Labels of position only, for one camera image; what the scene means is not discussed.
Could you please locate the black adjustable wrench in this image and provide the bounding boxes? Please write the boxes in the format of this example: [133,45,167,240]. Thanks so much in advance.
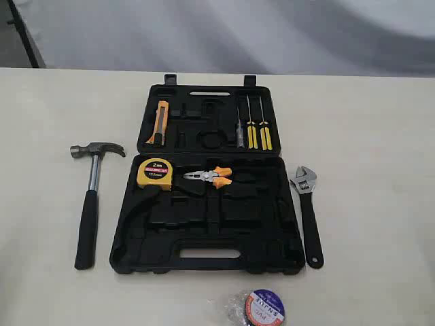
[291,166,324,269]

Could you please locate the electrical tape roll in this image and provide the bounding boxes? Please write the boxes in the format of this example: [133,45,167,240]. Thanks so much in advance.
[224,289,287,326]

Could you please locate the steel claw hammer black grip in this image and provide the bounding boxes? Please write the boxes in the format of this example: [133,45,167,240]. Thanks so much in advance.
[70,142,126,270]

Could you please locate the black plastic tool case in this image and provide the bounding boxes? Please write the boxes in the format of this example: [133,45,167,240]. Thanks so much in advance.
[109,74,305,274]

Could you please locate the clear voltage tester screwdriver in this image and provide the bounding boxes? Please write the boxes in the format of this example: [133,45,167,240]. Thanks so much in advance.
[236,106,245,148]

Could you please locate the yellow screwdriver left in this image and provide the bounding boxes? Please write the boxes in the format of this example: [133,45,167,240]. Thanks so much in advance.
[246,94,258,149]

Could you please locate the yellow screwdriver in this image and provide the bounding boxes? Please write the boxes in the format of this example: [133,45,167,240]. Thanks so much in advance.
[246,94,258,149]
[259,96,273,151]

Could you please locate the yellow screwdriver right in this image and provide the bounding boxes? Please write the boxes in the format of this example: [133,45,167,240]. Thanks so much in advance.
[259,96,273,151]

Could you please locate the orange utility knife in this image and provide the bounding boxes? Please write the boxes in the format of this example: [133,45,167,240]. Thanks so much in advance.
[146,101,169,147]

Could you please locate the yellow tape measure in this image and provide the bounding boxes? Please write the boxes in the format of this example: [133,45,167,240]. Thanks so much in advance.
[137,158,173,191]

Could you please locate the white backdrop cloth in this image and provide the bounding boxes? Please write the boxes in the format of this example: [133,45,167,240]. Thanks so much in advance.
[16,1,434,76]

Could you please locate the black backdrop stand pole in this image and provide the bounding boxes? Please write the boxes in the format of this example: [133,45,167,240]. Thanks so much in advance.
[6,0,41,69]

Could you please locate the orange handled pliers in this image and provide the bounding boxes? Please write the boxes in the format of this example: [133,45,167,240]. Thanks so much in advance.
[183,166,232,189]

